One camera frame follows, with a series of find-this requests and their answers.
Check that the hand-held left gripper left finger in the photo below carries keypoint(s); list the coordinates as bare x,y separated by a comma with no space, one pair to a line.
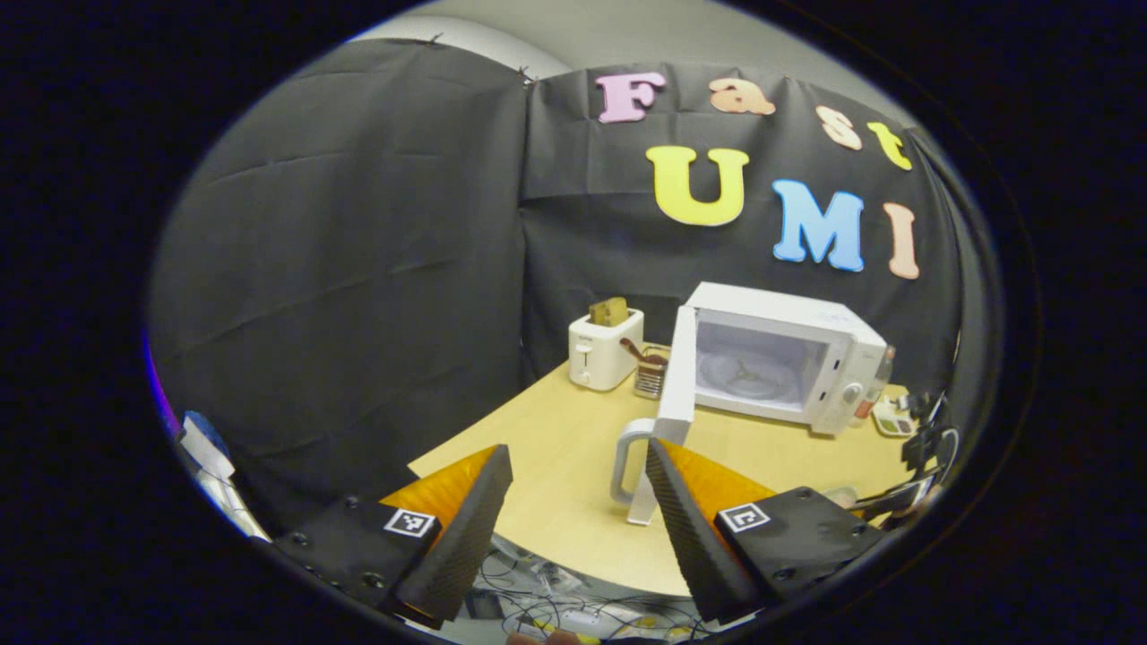
466,546

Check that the white toaster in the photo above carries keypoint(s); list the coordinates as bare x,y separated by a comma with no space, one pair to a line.
600,358

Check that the blue and white object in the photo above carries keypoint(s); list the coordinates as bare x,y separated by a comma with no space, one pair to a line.
204,448

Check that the white microwave oven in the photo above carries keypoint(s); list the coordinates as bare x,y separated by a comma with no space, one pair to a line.
842,358

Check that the clear bottle red label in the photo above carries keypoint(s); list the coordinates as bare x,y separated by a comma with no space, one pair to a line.
876,385

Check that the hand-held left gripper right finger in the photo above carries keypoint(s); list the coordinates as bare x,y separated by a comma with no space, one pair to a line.
690,546

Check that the glass jar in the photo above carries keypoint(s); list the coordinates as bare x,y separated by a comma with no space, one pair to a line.
650,381

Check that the brown toast slice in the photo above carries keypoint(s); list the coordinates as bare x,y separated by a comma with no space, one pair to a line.
609,312

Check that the divided plate of beans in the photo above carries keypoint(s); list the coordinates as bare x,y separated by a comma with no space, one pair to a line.
892,419

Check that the brown spoon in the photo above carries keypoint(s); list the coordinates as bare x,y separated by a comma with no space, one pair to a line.
638,353

